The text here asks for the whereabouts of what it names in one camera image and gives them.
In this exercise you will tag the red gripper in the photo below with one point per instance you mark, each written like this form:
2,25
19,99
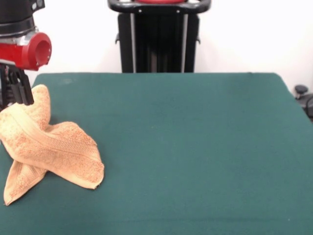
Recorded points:
24,54

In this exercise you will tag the orange terry towel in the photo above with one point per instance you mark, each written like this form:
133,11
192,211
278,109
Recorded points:
49,151

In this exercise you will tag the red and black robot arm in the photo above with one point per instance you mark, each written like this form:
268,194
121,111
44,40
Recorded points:
14,17

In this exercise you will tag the red robot base disc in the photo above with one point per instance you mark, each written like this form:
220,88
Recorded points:
159,1

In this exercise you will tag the black electrical box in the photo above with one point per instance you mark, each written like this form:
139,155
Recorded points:
3,85

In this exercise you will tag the dark green table cloth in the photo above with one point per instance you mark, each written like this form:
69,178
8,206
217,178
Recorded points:
195,147

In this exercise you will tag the black office chair base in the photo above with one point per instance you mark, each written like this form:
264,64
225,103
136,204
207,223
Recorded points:
301,89

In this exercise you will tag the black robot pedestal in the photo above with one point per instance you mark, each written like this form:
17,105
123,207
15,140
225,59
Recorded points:
159,36

